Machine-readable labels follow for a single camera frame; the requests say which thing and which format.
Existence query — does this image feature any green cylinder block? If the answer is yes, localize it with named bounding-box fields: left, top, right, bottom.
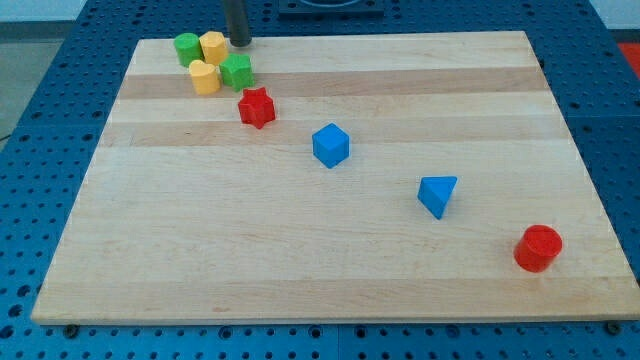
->
left=173, top=32, right=204, bottom=67

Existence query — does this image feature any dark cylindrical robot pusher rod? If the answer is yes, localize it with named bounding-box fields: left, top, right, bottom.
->
left=221, top=0, right=252, bottom=47

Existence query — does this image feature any yellow pentagon block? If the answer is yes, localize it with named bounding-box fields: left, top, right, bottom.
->
left=199, top=31, right=229, bottom=66

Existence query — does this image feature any blue triangle block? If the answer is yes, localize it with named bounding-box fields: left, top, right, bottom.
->
left=417, top=176, right=458, bottom=220

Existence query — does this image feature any green star block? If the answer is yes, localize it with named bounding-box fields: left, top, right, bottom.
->
left=219, top=53, right=255, bottom=92

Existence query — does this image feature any blue cube block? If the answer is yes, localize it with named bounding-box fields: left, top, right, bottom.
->
left=312, top=123, right=350, bottom=169

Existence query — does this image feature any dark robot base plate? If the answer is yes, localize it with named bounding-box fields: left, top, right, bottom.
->
left=276, top=0, right=385, bottom=19

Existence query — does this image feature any red star block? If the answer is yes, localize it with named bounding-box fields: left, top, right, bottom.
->
left=238, top=87, right=276, bottom=129

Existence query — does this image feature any yellow heart block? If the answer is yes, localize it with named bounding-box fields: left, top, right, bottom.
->
left=188, top=60, right=221, bottom=95

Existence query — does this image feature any wooden board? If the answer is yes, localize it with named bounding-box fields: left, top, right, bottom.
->
left=32, top=31, right=639, bottom=325

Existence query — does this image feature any red cylinder block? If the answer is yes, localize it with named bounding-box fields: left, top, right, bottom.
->
left=513, top=224, right=563, bottom=273

